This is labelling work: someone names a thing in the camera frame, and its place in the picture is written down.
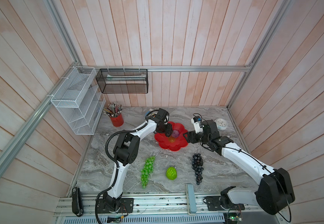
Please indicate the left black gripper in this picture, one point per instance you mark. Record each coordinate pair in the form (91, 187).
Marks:
(168, 130)

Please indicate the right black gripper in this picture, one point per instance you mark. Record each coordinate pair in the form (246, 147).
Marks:
(190, 134)

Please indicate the purple round fruit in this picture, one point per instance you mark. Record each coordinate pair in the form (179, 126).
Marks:
(175, 134)

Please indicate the red flower-shaped fruit bowl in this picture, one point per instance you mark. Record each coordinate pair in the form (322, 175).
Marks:
(171, 143)

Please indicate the dark purple grape bunch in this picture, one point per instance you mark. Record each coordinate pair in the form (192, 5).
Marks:
(197, 165)

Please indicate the green textured fruit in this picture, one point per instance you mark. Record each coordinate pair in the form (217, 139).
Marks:
(171, 173)

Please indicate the green grape bunch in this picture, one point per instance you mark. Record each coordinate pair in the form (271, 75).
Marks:
(147, 171)

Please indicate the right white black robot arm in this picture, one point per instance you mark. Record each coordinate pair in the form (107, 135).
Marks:
(275, 191)

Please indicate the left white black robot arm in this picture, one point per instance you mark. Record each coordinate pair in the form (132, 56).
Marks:
(122, 148)

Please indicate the red pencil cup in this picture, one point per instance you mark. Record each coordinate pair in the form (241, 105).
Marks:
(117, 121)

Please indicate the bundle of pencils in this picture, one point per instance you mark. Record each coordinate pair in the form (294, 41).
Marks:
(113, 110)

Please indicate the black handheld device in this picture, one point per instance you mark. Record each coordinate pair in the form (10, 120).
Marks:
(76, 204)

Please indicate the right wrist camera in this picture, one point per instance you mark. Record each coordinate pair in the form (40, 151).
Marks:
(196, 121)

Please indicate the grey upright bracket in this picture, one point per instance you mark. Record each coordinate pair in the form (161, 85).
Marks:
(191, 199)

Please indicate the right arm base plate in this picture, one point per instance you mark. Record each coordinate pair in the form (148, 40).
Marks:
(221, 203)

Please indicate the black mesh wall basket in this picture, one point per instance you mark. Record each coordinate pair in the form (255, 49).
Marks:
(121, 81)

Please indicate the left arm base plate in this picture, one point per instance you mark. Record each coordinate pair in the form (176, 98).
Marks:
(110, 205)

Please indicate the white wire mesh shelf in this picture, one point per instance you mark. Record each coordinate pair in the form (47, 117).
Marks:
(79, 101)

